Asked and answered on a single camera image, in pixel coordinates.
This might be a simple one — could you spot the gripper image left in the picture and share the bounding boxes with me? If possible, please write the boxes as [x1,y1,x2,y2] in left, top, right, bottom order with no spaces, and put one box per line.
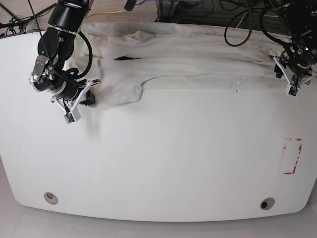
[53,79,96,107]

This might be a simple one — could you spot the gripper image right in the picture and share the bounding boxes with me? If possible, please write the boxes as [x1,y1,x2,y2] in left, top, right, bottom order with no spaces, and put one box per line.
[274,46,317,79]

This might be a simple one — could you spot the white T-shirt with LeRobot print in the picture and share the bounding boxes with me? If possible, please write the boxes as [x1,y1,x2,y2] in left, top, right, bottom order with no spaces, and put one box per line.
[82,22,287,108]

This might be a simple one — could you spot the red tape rectangle marker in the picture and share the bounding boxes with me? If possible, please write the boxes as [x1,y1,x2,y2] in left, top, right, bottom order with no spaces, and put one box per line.
[281,138,303,175]

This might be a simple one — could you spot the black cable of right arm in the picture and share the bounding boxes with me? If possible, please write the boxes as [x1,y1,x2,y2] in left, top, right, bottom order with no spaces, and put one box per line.
[27,0,94,80]

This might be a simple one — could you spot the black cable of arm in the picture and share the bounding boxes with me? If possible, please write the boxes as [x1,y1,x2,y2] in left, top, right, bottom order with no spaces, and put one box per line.
[27,0,94,80]
[224,0,293,48]

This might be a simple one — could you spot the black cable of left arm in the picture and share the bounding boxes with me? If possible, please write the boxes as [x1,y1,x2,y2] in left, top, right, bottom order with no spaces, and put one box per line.
[224,0,293,48]

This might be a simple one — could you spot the yellow cable on floor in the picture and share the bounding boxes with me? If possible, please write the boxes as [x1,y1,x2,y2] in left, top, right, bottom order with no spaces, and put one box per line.
[88,9,126,19]

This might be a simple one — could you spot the left table cable grommet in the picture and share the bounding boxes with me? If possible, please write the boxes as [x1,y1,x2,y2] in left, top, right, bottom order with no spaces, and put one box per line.
[44,192,58,205]

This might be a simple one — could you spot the table cable grommet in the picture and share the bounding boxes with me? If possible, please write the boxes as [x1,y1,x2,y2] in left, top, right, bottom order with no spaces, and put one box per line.
[260,197,275,210]
[44,192,58,205]

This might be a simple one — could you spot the black tripod and cables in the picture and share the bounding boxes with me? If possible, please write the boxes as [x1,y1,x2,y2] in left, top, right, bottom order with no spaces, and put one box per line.
[0,0,55,38]

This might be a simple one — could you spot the right table cable grommet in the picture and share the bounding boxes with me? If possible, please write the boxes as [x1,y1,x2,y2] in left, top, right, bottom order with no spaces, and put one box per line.
[260,197,275,210]

